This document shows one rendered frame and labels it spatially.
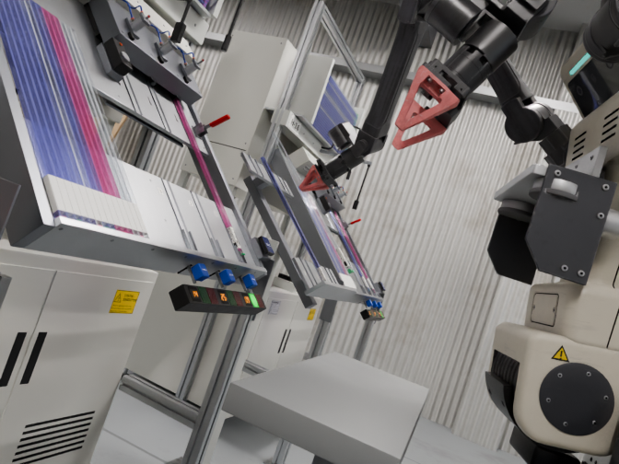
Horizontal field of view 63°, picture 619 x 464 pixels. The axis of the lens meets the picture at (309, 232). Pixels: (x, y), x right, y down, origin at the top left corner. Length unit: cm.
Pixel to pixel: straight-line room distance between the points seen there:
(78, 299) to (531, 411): 98
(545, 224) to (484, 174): 320
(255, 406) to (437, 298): 325
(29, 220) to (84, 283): 55
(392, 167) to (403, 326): 124
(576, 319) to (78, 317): 104
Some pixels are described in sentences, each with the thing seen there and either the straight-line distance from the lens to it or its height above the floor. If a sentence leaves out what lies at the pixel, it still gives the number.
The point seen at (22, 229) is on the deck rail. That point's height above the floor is 70.
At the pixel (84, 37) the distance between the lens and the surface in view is 126.
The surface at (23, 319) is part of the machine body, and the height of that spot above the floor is 48.
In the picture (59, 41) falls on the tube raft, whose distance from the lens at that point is 112.
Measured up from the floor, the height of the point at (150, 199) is 80.
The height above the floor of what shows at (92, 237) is 72.
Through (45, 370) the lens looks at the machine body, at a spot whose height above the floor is 36.
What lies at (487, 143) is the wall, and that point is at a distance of 409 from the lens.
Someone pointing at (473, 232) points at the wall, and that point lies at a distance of 393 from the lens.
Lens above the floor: 79
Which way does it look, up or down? 3 degrees up
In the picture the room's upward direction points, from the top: 19 degrees clockwise
